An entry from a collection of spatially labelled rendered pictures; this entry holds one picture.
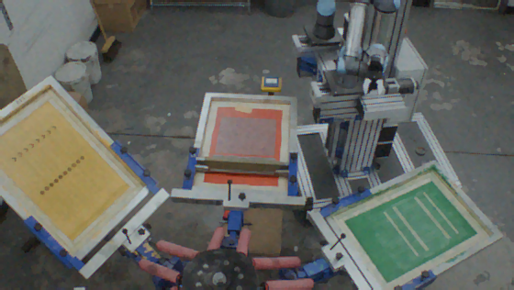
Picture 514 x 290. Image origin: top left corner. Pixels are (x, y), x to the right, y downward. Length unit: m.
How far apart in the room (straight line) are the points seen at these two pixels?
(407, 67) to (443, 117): 1.71
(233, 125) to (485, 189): 2.29
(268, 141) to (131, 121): 1.94
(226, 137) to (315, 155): 1.11
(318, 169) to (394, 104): 1.07
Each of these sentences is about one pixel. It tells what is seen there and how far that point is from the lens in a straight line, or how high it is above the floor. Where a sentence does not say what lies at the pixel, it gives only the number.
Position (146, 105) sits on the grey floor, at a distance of 4.50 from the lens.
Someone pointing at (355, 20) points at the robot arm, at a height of 1.75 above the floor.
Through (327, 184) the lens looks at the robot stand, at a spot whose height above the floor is 0.21.
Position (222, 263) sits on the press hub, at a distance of 1.86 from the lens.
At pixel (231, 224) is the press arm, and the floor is 1.04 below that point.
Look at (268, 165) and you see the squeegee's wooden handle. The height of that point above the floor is 1.05.
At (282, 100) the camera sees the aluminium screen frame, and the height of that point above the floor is 0.99.
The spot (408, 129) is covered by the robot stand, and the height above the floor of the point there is 0.21.
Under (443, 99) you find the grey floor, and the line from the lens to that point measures 4.83.
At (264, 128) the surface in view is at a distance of 2.81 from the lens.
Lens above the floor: 2.95
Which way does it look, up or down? 47 degrees down
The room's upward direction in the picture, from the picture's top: 1 degrees counter-clockwise
